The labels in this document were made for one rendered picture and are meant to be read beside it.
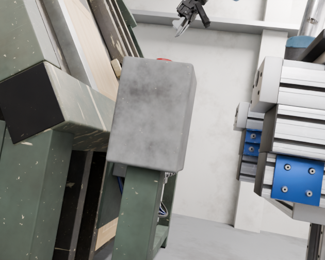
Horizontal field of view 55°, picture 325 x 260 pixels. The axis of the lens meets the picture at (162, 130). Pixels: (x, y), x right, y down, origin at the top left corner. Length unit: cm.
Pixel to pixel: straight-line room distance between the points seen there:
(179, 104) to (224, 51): 390
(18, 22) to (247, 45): 395
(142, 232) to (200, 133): 365
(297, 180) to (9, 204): 53
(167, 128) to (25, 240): 30
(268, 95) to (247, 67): 373
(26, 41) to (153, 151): 30
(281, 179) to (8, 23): 59
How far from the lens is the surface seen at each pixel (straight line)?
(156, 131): 50
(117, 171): 81
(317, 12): 144
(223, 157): 415
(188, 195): 419
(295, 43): 123
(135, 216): 55
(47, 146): 57
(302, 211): 77
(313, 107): 64
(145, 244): 55
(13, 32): 64
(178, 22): 151
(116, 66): 143
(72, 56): 86
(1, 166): 61
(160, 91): 51
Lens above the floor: 78
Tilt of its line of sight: 4 degrees up
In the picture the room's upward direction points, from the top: 9 degrees clockwise
